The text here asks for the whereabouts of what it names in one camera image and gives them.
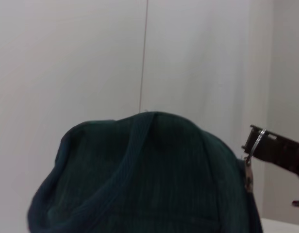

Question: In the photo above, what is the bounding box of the dark teal zippered lunch bag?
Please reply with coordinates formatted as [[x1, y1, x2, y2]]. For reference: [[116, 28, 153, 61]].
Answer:
[[27, 111, 267, 233]]

